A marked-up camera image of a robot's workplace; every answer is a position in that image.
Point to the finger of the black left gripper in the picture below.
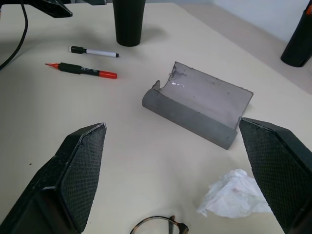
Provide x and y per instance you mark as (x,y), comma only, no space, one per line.
(52,8)

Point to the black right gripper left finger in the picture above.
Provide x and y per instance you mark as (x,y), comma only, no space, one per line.
(73,175)

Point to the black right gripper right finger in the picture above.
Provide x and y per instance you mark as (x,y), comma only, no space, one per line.
(275,168)

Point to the crumpled white tissue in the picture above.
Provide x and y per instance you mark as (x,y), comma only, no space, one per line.
(235,195)

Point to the white and black marker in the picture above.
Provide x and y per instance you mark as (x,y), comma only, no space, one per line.
(95,51)

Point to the red and black marker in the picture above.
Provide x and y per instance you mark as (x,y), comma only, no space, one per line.
(81,70)

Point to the black cylindrical pen holder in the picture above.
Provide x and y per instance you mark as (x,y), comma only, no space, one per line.
(128,22)

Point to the grey open glasses case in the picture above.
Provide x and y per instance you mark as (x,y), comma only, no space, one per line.
(195,107)

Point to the tortoiseshell eyeglasses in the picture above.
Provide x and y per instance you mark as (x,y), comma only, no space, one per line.
(168,225)

